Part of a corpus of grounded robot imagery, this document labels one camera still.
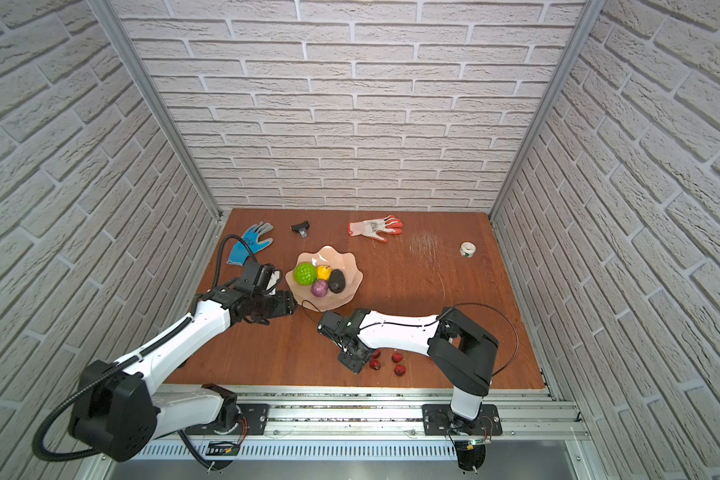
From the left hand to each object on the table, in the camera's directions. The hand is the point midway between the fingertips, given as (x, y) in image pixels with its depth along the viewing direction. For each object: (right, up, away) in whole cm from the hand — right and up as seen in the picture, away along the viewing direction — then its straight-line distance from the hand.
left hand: (289, 301), depth 85 cm
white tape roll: (+59, +15, +22) cm, 65 cm away
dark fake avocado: (+12, +5, +10) cm, 17 cm away
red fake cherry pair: (+25, -17, -3) cm, 30 cm away
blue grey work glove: (-23, +14, +20) cm, 34 cm away
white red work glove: (+24, +23, +29) cm, 44 cm away
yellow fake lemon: (+8, +7, +11) cm, 16 cm away
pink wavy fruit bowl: (+10, +12, +17) cm, 23 cm away
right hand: (+21, -15, -2) cm, 26 cm away
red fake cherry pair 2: (+32, -19, -3) cm, 37 cm away
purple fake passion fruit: (+7, +3, +8) cm, 12 cm away
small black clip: (-3, +23, +28) cm, 37 cm away
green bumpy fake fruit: (+3, +7, +7) cm, 11 cm away
